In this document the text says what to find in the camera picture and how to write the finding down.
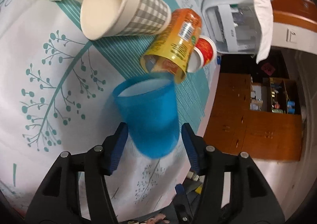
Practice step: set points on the red white paper cup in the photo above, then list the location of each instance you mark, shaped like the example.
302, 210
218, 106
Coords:
203, 53

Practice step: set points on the orange yellow plastic cup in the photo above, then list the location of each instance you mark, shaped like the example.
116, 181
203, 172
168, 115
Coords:
171, 50

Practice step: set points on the white plastic storage box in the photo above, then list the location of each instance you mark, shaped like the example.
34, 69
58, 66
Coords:
232, 25

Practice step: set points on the white cloth on box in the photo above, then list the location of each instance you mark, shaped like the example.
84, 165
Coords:
264, 13

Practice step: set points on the wooden cabinet with shelves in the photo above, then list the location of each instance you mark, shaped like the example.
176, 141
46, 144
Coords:
233, 127

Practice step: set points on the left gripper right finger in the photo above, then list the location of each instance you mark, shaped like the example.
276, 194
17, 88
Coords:
234, 189

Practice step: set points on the grey checkered paper cup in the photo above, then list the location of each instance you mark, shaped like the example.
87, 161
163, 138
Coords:
105, 18

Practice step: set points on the blue plastic cup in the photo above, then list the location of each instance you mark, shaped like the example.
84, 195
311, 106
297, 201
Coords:
148, 106

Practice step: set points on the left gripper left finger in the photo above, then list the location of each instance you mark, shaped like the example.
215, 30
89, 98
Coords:
57, 198

